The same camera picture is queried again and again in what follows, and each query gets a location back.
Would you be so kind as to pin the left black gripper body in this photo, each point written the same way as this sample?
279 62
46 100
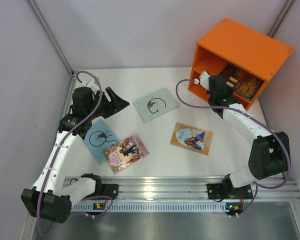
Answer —
106 100

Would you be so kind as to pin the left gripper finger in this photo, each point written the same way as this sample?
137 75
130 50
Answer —
118 104
112 95

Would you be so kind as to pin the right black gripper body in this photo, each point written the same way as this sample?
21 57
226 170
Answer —
226 85

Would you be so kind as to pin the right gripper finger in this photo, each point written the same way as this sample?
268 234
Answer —
231 83
233 79

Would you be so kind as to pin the dark cover paperback book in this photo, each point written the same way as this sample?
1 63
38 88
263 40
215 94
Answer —
247 85

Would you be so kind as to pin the pink Shakespeare story book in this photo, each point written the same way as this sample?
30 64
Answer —
125 153

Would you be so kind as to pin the orange Othello book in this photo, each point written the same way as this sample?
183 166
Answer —
191 138

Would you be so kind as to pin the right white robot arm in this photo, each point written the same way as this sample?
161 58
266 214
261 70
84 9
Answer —
270 151

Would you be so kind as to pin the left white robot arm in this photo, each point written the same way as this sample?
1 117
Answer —
67 177

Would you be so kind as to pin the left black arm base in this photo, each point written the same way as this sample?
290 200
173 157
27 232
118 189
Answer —
110 190

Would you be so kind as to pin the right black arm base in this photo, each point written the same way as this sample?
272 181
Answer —
218 192

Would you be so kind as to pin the orange wooden shelf cabinet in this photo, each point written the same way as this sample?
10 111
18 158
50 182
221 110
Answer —
232 43

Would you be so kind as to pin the light blue booklet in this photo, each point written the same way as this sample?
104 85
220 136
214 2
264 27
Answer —
99 138

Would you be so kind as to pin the pale green Gatsby book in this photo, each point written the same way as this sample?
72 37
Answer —
155 104

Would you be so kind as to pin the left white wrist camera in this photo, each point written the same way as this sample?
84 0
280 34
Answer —
92 83

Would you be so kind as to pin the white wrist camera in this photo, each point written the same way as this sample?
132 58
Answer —
203 80
92 83

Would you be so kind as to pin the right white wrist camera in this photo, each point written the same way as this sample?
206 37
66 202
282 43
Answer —
203 80

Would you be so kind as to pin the aluminium mounting rail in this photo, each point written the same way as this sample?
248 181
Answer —
191 193

